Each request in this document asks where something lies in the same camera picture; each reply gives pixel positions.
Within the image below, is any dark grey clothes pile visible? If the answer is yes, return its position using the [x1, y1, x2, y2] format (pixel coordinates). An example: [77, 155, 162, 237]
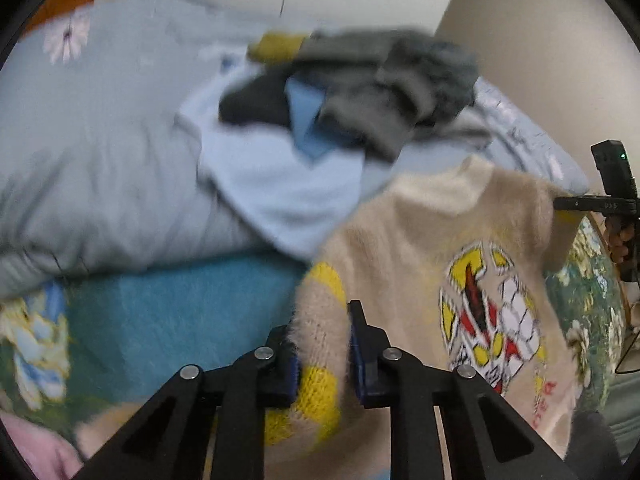
[218, 28, 492, 162]

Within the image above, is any blue folded garment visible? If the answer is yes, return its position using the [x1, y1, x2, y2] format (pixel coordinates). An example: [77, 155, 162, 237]
[284, 77, 352, 162]

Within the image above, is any light blue shirt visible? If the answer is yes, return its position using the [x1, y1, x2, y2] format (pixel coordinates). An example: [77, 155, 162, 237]
[177, 63, 394, 260]

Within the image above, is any pink cloth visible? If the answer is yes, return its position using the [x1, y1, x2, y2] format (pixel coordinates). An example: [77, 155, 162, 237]
[1, 412, 82, 479]

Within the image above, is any teal floral bed blanket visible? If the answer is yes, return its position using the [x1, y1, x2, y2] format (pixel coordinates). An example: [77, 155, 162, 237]
[1, 221, 626, 437]

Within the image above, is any light blue floral quilt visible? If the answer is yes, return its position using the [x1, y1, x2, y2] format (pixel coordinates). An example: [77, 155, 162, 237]
[1, 0, 589, 298]

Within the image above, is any yellow green garment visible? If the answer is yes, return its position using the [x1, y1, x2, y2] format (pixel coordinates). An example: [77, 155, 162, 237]
[246, 32, 308, 65]

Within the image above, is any beige fuzzy cartoon sweater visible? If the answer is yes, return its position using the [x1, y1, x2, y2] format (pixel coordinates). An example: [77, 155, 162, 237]
[74, 153, 586, 480]

